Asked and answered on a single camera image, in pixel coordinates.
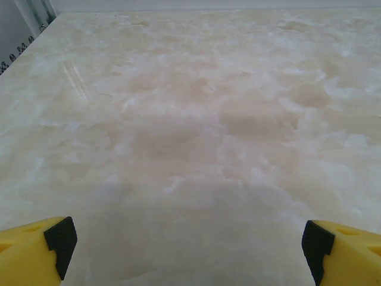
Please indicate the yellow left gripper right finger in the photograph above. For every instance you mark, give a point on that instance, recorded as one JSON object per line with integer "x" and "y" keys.
{"x": 354, "y": 259}

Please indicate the aluminium corner post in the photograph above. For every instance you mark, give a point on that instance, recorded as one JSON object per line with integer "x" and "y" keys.
{"x": 44, "y": 10}

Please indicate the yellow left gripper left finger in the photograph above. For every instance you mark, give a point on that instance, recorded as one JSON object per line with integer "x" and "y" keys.
{"x": 26, "y": 256}

